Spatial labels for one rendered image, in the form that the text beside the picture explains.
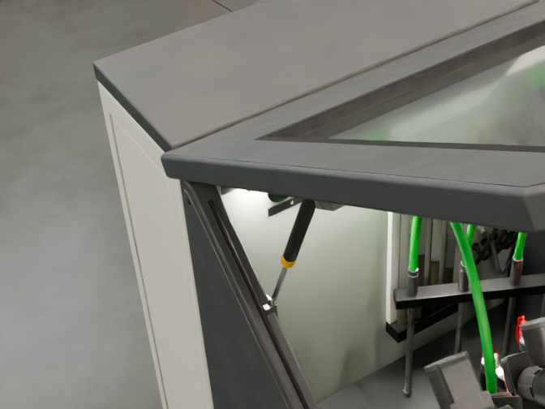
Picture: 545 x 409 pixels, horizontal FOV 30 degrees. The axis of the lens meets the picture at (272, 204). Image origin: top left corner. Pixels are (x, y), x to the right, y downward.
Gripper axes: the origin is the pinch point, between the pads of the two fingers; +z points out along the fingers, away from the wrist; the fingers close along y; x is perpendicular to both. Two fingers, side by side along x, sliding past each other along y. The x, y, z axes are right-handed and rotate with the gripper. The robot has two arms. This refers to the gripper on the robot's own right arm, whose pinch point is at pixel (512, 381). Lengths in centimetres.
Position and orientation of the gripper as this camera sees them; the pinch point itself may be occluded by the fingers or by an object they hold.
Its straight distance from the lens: 164.0
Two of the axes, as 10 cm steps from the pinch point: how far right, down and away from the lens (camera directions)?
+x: -9.5, 2.5, -1.7
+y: -2.6, -9.6, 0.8
